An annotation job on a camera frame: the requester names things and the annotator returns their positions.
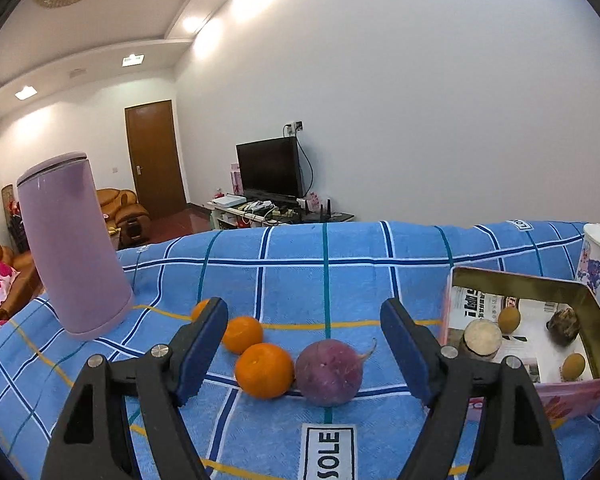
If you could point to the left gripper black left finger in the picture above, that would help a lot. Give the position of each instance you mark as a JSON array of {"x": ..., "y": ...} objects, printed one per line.
[{"x": 92, "y": 438}]

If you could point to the small yellow-brown round fruit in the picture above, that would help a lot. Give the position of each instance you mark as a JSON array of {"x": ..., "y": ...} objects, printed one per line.
[{"x": 509, "y": 320}]

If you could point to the brown wrinkled taro chunk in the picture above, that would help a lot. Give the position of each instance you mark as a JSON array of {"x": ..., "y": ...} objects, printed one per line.
[{"x": 564, "y": 326}]

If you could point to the pink metal tin box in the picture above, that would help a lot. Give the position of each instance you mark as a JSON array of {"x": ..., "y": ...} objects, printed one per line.
[{"x": 564, "y": 399}]

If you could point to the white printed paper in tin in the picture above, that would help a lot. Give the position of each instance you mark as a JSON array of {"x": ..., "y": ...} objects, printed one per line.
[{"x": 544, "y": 335}]

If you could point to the far orange tangerine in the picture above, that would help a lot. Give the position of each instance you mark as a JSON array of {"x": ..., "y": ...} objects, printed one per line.
[{"x": 197, "y": 310}]

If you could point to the orange tangerine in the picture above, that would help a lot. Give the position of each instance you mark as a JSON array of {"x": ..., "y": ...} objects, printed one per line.
[
  {"x": 197, "y": 310},
  {"x": 242, "y": 333}
]

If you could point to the brown sofa with pink cushion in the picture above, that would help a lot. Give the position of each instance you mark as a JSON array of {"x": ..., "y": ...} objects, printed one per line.
[{"x": 19, "y": 282}]

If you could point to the middle orange tangerine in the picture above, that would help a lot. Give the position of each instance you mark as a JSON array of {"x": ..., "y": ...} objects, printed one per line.
[{"x": 242, "y": 333}]

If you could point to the orange tangerine nearest radish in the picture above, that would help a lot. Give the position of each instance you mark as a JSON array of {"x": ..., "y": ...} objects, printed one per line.
[{"x": 264, "y": 371}]

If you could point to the purple round radish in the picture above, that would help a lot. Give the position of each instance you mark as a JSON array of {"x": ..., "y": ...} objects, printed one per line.
[{"x": 329, "y": 372}]

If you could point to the lilac cylindrical kettle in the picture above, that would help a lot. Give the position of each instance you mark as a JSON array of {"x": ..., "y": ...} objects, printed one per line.
[{"x": 71, "y": 247}]

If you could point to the orange leather armchair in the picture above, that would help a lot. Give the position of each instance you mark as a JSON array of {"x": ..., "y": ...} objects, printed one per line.
[{"x": 127, "y": 221}]

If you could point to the blue plaid towel cloth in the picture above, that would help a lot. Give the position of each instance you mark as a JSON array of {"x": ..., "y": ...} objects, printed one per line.
[{"x": 303, "y": 284}]

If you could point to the white TV stand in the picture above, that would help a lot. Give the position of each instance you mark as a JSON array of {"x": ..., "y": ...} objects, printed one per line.
[{"x": 236, "y": 212}]

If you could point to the brown wooden door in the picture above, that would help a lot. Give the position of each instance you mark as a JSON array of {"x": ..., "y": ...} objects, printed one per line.
[{"x": 154, "y": 158}]

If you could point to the black flat television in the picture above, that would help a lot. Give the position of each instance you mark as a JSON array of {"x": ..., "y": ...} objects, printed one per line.
[{"x": 270, "y": 167}]

